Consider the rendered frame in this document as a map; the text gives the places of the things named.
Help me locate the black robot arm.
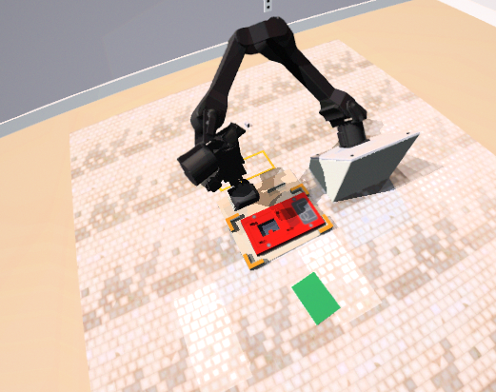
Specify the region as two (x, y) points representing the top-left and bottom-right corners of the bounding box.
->
(177, 16), (370, 192)

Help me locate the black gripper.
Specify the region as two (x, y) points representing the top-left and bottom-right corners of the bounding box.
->
(218, 155), (260, 209)

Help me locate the green rectangle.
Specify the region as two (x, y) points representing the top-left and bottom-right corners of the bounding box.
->
(291, 271), (341, 325)

